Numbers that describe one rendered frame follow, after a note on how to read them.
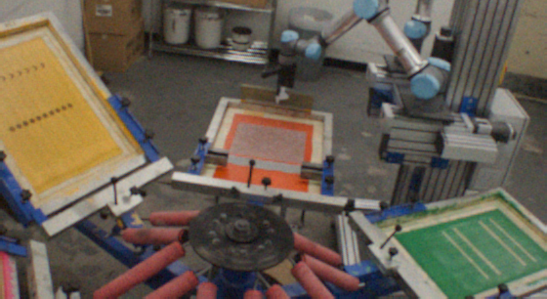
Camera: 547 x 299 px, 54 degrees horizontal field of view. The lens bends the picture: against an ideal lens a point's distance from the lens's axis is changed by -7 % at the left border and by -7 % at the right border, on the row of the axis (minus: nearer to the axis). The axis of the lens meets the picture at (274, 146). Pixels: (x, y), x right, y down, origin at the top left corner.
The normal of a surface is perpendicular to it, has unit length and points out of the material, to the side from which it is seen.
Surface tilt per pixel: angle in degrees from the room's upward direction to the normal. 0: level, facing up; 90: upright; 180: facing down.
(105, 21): 90
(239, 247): 0
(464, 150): 90
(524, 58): 90
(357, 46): 90
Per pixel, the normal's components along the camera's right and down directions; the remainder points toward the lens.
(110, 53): -0.12, 0.50
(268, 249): 0.12, -0.85
